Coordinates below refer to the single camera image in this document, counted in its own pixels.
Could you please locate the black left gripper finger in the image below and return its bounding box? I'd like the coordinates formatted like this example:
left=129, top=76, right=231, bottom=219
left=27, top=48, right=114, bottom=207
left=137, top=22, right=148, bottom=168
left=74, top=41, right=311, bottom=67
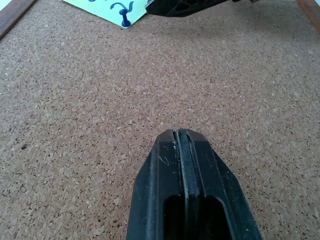
left=145, top=0, right=230, bottom=18
left=176, top=128, right=263, bottom=240
left=125, top=128, right=187, bottom=240

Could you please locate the green sticky note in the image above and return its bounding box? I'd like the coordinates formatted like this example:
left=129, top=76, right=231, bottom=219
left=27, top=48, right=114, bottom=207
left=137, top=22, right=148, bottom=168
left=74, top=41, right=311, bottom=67
left=62, top=0, right=149, bottom=30

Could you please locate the blue pushpin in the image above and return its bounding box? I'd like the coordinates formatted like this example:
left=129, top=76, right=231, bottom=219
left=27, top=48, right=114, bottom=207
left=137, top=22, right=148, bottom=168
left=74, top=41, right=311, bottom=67
left=118, top=9, right=132, bottom=28

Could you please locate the cork board with wooden frame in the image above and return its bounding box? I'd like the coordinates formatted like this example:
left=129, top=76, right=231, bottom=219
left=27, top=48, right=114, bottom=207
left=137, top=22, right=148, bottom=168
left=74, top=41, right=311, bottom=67
left=0, top=0, right=320, bottom=240

